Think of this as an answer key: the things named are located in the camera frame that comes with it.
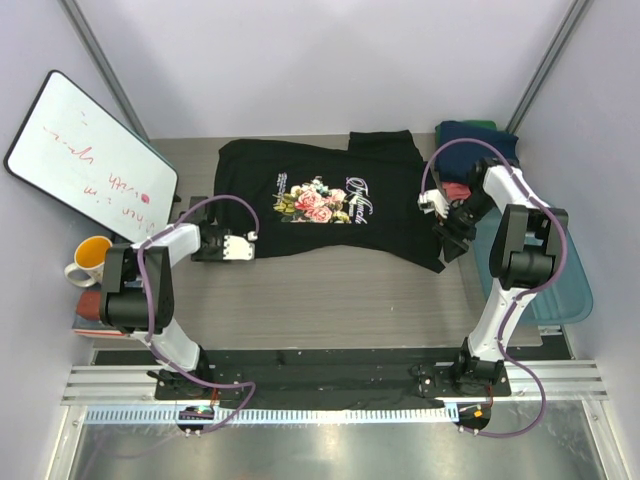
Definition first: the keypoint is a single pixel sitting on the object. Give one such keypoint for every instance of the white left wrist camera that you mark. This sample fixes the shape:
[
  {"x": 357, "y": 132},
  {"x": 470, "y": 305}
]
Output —
[{"x": 239, "y": 248}]

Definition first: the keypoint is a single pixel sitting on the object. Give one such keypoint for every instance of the whiteboard with red writing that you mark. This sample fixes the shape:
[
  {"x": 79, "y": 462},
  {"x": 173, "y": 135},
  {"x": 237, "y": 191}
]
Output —
[{"x": 71, "y": 148}]

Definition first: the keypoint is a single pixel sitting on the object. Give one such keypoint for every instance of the aluminium rail frame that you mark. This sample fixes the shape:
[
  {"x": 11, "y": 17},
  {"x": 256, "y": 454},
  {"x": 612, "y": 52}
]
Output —
[{"x": 133, "y": 394}]

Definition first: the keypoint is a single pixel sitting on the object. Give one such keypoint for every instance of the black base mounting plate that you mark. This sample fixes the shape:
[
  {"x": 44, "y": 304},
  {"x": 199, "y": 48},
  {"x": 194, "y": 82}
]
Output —
[{"x": 356, "y": 379}]

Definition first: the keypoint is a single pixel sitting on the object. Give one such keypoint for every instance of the black whiteboard stand foot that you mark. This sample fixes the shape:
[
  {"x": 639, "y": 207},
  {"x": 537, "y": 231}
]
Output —
[{"x": 197, "y": 216}]

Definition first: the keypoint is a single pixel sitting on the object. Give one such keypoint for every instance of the folded navy t-shirt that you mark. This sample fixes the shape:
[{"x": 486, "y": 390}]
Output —
[{"x": 456, "y": 162}]

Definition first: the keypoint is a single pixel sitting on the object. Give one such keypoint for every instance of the blue transparent plastic bin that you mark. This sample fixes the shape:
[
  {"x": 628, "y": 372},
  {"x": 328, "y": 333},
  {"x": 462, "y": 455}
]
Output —
[{"x": 569, "y": 300}]

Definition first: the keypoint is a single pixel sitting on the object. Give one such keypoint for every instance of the stack of books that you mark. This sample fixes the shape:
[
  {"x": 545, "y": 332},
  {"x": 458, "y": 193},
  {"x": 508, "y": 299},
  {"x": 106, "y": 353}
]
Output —
[{"x": 95, "y": 329}]

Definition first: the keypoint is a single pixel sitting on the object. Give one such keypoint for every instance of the aluminium corner post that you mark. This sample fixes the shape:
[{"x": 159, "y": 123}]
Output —
[
  {"x": 570, "y": 23},
  {"x": 91, "y": 44}
]

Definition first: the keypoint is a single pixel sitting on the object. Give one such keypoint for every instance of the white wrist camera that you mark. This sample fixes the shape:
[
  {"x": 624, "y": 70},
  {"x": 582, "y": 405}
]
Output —
[
  {"x": 239, "y": 248},
  {"x": 434, "y": 202}
]

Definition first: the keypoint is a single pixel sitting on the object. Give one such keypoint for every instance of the black printed t-shirt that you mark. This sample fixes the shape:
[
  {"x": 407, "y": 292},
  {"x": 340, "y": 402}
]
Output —
[{"x": 300, "y": 198}]

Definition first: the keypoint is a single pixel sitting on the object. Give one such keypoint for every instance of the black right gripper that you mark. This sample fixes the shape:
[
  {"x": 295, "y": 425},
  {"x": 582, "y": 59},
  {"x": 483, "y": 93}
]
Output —
[{"x": 454, "y": 235}]

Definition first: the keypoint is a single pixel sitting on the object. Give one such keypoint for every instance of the folded red t-shirt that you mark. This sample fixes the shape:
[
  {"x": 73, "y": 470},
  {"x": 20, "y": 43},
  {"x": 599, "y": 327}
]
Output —
[{"x": 456, "y": 191}]

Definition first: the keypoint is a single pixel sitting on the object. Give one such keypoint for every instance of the left aluminium corner post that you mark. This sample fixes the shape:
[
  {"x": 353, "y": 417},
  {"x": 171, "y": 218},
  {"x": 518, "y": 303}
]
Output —
[{"x": 91, "y": 44}]

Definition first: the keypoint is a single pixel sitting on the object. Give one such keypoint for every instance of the folded green t-shirt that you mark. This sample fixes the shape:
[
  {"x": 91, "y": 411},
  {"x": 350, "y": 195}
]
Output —
[{"x": 485, "y": 130}]

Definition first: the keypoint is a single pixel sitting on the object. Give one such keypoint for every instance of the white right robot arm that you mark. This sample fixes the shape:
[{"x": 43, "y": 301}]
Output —
[{"x": 528, "y": 253}]

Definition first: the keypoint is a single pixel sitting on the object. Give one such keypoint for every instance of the white mug orange inside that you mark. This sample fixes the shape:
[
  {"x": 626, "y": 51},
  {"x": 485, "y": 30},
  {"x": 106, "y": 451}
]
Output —
[{"x": 87, "y": 268}]

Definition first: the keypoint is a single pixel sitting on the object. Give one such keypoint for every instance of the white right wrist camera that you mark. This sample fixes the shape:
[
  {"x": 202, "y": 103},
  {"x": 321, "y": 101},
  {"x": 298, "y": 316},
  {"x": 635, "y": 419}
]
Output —
[{"x": 434, "y": 202}]

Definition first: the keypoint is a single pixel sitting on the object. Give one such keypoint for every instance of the right aluminium corner post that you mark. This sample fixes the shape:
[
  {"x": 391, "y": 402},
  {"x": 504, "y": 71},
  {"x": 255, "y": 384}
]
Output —
[{"x": 570, "y": 23}]

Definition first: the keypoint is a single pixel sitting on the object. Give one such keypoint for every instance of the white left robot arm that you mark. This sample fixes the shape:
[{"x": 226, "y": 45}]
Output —
[{"x": 137, "y": 298}]

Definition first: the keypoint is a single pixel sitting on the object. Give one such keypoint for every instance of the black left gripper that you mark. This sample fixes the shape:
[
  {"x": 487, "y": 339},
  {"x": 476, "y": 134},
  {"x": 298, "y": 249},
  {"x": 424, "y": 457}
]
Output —
[{"x": 215, "y": 256}]

